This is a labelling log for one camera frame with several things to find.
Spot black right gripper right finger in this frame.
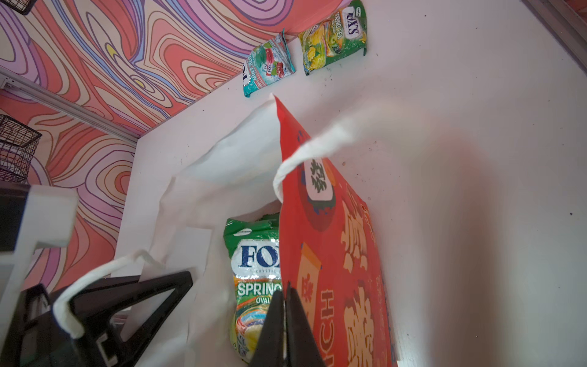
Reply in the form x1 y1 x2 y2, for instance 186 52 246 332
285 284 326 367

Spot green spring tea snack bag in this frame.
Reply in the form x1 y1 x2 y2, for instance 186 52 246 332
223 213 282 363

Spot red white paper bag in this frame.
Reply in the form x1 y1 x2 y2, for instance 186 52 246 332
52 93 441 367

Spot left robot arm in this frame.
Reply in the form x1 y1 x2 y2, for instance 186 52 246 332
1 182 193 366

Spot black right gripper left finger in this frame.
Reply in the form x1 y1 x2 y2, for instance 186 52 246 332
249 291 286 367

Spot teal mint snack bag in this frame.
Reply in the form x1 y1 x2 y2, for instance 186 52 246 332
242 31 296 98

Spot yellow green lemon snack bag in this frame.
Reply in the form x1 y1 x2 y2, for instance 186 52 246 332
298 1 368 76

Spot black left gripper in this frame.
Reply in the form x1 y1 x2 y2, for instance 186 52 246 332
1 271 193 367

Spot left wire basket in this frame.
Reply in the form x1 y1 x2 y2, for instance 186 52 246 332
1 115 42 184

